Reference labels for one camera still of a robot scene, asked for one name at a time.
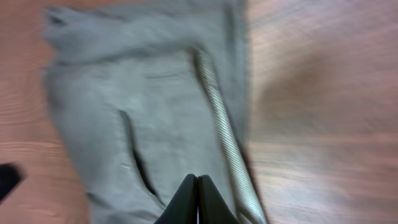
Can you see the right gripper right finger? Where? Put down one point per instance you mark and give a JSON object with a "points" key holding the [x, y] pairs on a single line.
{"points": [[213, 202]]}

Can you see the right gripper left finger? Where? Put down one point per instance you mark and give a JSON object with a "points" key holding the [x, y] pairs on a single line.
{"points": [[182, 208]]}

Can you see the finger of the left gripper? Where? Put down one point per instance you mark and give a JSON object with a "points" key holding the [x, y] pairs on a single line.
{"points": [[11, 176]]}

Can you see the grey shorts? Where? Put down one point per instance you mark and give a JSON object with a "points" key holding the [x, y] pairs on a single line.
{"points": [[147, 94]]}

